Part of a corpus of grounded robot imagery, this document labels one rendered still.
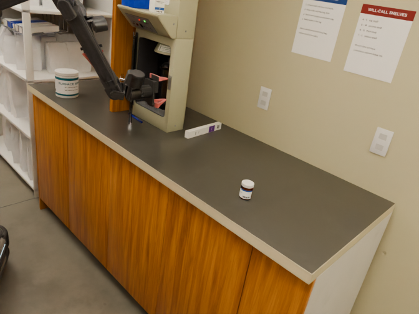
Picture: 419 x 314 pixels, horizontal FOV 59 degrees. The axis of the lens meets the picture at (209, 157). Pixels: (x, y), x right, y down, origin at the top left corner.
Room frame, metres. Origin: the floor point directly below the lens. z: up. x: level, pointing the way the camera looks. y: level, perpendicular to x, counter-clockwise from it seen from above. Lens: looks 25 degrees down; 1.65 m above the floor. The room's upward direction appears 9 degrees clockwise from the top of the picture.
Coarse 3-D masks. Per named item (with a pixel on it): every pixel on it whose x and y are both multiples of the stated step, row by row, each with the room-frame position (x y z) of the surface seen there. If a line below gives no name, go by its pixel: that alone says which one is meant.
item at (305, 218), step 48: (48, 96) 2.03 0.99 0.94; (96, 96) 2.17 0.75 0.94; (144, 144) 1.57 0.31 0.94; (192, 144) 1.66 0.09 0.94; (240, 144) 1.76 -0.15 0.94; (192, 192) 1.21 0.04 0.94; (288, 192) 1.33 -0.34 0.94; (336, 192) 1.39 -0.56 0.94; (288, 240) 0.99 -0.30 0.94; (336, 240) 1.04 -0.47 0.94
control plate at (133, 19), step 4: (128, 16) 1.87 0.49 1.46; (132, 16) 1.84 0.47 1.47; (136, 16) 1.81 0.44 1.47; (132, 20) 1.88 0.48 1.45; (136, 20) 1.85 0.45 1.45; (140, 20) 1.81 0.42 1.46; (144, 20) 1.78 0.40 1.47; (148, 20) 1.75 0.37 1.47; (136, 24) 1.89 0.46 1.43; (144, 24) 1.82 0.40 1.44; (148, 24) 1.79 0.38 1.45; (144, 28) 1.85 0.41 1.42; (148, 28) 1.82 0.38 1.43; (152, 28) 1.79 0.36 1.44; (156, 32) 1.80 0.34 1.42
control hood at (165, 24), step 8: (120, 8) 1.87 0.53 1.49; (128, 8) 1.81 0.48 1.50; (136, 8) 1.81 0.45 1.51; (144, 16) 1.76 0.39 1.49; (152, 16) 1.70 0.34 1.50; (160, 16) 1.68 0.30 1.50; (168, 16) 1.71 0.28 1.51; (176, 16) 1.75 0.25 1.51; (152, 24) 1.76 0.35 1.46; (160, 24) 1.71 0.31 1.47; (168, 24) 1.72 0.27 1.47; (176, 24) 1.75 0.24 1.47; (152, 32) 1.84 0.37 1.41; (160, 32) 1.77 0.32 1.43; (168, 32) 1.72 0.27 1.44
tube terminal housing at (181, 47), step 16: (176, 0) 1.77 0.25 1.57; (192, 0) 1.81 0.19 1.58; (192, 16) 1.82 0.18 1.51; (144, 32) 1.92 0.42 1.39; (176, 32) 1.76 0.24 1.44; (192, 32) 1.83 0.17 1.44; (176, 48) 1.76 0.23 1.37; (192, 48) 1.85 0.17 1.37; (176, 64) 1.77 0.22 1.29; (176, 80) 1.78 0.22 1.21; (176, 96) 1.79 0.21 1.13; (144, 112) 1.89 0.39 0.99; (176, 112) 1.80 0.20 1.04; (160, 128) 1.79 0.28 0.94; (176, 128) 1.81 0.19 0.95
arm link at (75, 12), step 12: (60, 0) 1.25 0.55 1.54; (60, 12) 1.26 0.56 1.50; (72, 12) 1.27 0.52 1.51; (72, 24) 1.31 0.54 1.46; (84, 24) 1.33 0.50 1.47; (84, 36) 1.34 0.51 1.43; (84, 48) 1.35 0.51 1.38; (96, 48) 1.36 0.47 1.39; (96, 60) 1.37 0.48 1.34; (108, 72) 1.40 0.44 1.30; (108, 84) 1.40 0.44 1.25; (120, 84) 1.47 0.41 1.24; (108, 96) 1.42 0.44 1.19
